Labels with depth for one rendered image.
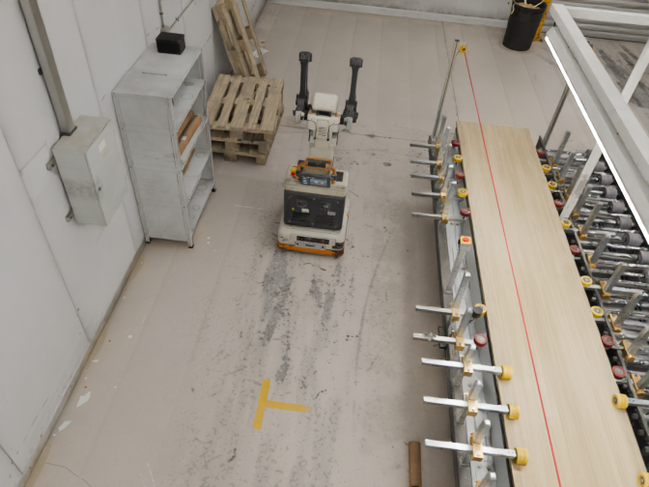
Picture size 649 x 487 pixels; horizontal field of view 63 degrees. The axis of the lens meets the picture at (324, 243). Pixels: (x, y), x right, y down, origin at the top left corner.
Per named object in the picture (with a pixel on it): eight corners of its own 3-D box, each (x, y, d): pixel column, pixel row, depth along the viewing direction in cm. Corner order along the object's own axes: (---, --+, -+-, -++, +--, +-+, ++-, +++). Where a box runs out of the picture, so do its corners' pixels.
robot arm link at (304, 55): (297, 53, 433) (309, 55, 433) (299, 49, 445) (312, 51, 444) (295, 106, 458) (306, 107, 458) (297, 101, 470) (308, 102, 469)
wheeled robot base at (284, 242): (343, 259, 492) (345, 240, 475) (275, 250, 495) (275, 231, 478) (349, 213, 541) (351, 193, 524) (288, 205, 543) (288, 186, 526)
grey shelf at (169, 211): (146, 243, 495) (110, 92, 388) (175, 185, 560) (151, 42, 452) (192, 248, 494) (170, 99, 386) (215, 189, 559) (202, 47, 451)
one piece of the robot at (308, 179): (335, 191, 452) (336, 179, 431) (295, 186, 453) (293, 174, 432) (336, 180, 456) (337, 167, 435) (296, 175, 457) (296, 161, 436)
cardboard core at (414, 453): (410, 484, 343) (409, 440, 364) (409, 489, 348) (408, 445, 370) (422, 486, 342) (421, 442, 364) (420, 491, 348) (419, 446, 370)
